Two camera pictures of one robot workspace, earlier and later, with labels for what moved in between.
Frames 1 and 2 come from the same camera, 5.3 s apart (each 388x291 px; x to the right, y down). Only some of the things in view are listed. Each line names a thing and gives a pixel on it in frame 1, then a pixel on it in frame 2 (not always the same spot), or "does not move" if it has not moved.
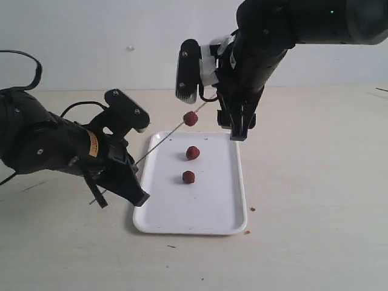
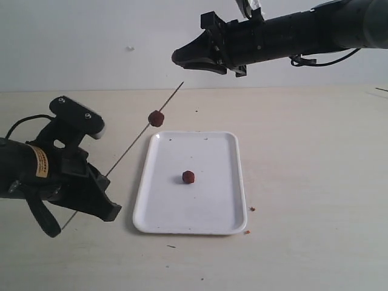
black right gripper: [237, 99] -> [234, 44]
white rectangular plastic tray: [194, 181] does not move
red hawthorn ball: [190, 118] -> [156, 118]
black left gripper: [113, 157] -> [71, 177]
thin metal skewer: [159, 142] -> [133, 144]
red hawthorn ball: [188, 177] does not move
